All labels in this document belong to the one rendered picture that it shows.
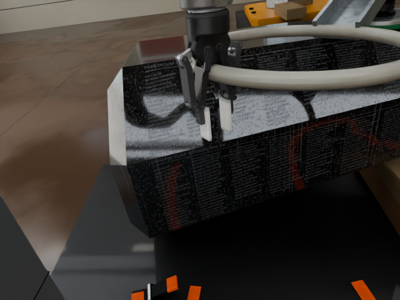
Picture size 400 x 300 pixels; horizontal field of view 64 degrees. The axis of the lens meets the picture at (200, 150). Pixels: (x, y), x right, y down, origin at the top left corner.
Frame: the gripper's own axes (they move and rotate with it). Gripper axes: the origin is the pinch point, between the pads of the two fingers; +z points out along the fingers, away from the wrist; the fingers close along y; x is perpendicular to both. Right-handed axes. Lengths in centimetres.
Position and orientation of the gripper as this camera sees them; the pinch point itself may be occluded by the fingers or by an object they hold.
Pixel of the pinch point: (215, 119)
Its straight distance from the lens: 64.1
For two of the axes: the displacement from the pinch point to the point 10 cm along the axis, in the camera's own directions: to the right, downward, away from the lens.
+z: 1.0, 8.7, 4.9
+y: 8.2, -3.5, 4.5
